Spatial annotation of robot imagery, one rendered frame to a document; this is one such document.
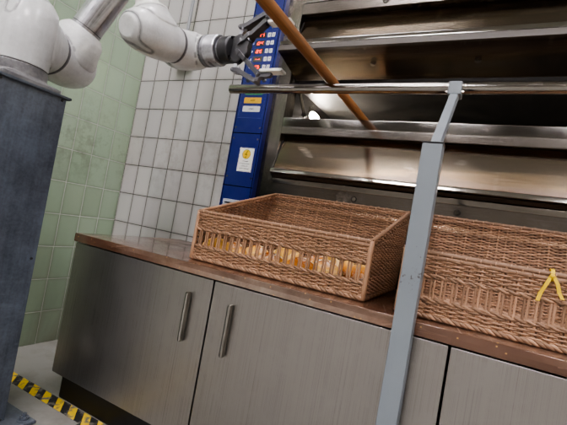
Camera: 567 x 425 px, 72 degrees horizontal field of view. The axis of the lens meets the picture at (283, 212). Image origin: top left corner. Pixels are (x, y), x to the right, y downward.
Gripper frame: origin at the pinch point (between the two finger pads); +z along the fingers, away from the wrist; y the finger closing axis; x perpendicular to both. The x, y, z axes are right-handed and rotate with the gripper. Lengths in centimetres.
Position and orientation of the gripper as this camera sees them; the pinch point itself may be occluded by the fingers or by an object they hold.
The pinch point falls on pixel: (284, 46)
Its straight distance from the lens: 113.0
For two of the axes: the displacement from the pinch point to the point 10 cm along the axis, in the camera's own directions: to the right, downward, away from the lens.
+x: -4.4, -1.0, -8.9
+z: 8.8, 1.4, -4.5
